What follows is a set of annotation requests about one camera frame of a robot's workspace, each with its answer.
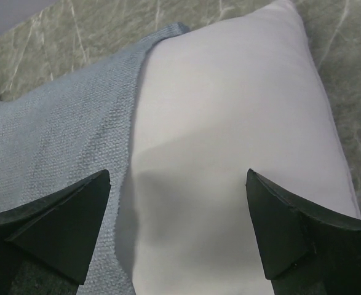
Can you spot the blue fish-print pillowcase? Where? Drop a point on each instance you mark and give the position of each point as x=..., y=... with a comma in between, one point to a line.
x=70, y=128

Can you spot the white pillow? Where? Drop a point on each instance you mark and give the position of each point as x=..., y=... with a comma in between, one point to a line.
x=236, y=95

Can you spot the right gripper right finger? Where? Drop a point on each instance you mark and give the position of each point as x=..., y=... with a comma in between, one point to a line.
x=304, y=248

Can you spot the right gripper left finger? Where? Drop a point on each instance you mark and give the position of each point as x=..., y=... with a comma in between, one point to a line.
x=46, y=246

